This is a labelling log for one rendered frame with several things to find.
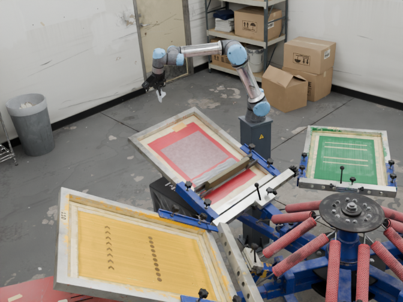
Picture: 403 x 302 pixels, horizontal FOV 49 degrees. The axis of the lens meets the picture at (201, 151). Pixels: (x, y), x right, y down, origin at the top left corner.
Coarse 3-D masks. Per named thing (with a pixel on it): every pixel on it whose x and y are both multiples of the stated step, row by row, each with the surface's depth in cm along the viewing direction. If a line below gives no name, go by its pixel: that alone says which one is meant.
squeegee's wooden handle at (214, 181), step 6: (246, 156) 275; (240, 162) 271; (246, 162) 274; (228, 168) 265; (234, 168) 267; (240, 168) 273; (222, 174) 261; (228, 174) 266; (210, 180) 256; (216, 180) 258; (222, 180) 265; (210, 186) 257
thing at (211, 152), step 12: (180, 132) 296; (192, 132) 298; (204, 132) 301; (192, 144) 290; (204, 144) 292; (216, 144) 294; (204, 156) 284; (216, 156) 286; (228, 156) 288; (240, 180) 274
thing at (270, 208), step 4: (268, 204) 253; (272, 204) 253; (264, 208) 250; (268, 208) 251; (272, 208) 251; (276, 208) 252; (268, 212) 250; (272, 212) 249; (276, 212) 250; (280, 212) 250; (268, 216) 251; (276, 224) 248
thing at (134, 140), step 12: (192, 108) 311; (168, 120) 298; (180, 120) 304; (204, 120) 305; (144, 132) 286; (156, 132) 292; (216, 132) 301; (132, 144) 280; (240, 144) 293; (144, 156) 275; (156, 168) 270; (180, 180) 261; (264, 180) 273; (240, 192) 263; (252, 192) 266; (228, 204) 254
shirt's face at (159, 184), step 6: (156, 180) 305; (162, 180) 305; (168, 180) 304; (156, 186) 299; (162, 186) 298; (162, 192) 292; (168, 192) 292; (174, 192) 292; (174, 198) 286; (180, 198) 285; (186, 204) 280; (192, 210) 274
